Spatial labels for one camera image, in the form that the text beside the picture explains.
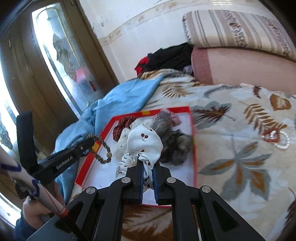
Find leopard print hair tie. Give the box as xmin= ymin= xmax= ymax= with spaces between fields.
xmin=86 ymin=134 xmax=113 ymax=165

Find white cherry print scrunchie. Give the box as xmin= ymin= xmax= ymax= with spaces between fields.
xmin=116 ymin=124 xmax=163 ymax=192

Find red plaid scrunchie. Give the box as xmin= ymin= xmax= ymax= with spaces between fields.
xmin=113 ymin=115 xmax=137 ymax=142

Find dark blue sleeve forearm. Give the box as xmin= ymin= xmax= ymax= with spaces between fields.
xmin=13 ymin=216 xmax=36 ymax=241

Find person's left hand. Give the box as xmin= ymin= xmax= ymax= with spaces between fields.
xmin=22 ymin=181 xmax=65 ymax=230

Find cream floral scrunchie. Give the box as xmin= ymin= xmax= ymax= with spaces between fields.
xmin=111 ymin=118 xmax=142 ymax=160

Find grey organza scrunchie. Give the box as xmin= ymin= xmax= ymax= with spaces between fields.
xmin=152 ymin=109 xmax=193 ymax=166

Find red rimmed white box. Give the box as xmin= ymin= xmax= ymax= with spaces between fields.
xmin=74 ymin=105 xmax=198 ymax=207

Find light blue cloth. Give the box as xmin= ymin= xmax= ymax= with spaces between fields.
xmin=52 ymin=75 xmax=165 ymax=204

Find brown wooden door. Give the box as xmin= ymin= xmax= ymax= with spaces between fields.
xmin=1 ymin=1 xmax=118 ymax=155

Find leaf pattern plush blanket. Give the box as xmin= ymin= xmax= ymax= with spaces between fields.
xmin=69 ymin=68 xmax=296 ymax=241

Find pink quilted bolster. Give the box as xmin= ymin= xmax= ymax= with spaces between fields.
xmin=191 ymin=47 xmax=295 ymax=94

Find black and red clothes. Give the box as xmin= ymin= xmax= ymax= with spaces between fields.
xmin=134 ymin=43 xmax=194 ymax=76

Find striped floral cushion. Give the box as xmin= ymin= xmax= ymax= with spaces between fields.
xmin=183 ymin=9 xmax=295 ymax=61

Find red bead bracelet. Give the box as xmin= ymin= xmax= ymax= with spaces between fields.
xmin=261 ymin=128 xmax=282 ymax=143

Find white pearl bracelet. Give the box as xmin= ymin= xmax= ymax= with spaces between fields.
xmin=261 ymin=129 xmax=291 ymax=151

